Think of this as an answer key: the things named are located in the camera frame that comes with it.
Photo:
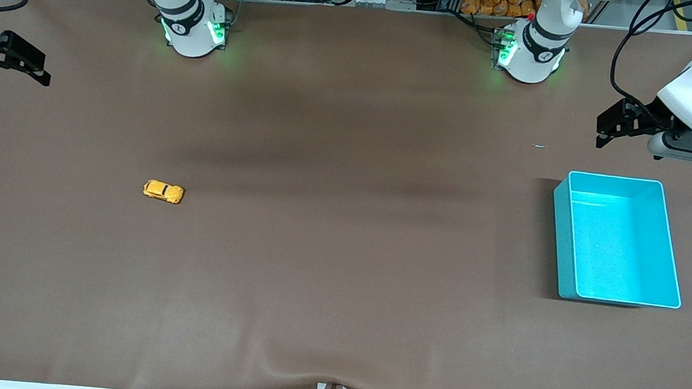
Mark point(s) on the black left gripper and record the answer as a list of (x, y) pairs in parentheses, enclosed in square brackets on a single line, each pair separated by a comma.
[(648, 115)]

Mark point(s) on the yellow beetle toy car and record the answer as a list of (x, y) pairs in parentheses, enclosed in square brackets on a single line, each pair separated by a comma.
[(163, 192)]

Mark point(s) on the brown table cover cloth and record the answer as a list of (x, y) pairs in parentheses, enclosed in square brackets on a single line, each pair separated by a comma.
[(341, 250)]

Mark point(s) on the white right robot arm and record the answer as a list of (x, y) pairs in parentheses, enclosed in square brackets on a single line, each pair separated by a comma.
[(190, 37)]

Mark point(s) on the orange bags pile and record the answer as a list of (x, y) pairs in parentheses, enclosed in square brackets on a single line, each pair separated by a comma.
[(494, 4)]

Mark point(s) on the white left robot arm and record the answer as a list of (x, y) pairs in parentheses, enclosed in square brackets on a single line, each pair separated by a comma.
[(530, 60)]

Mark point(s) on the teal plastic bin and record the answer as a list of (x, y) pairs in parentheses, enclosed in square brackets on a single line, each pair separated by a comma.
[(620, 243)]

